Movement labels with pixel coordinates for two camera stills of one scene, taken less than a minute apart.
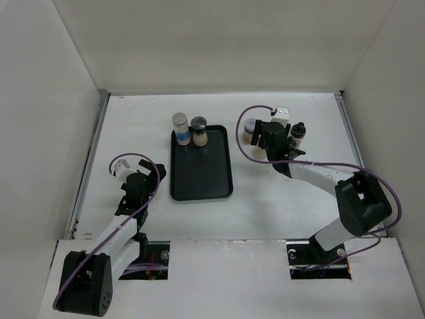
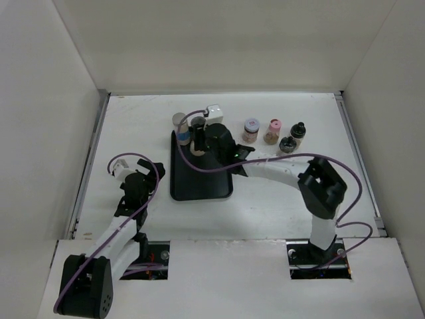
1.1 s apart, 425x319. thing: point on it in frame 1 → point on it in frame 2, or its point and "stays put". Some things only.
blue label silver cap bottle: (180, 121) stays put
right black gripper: (257, 132) → (200, 139)
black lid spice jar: (198, 124) stays put
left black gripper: (161, 171) stays put
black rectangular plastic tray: (202, 173) stays put
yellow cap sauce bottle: (258, 153) → (198, 153)
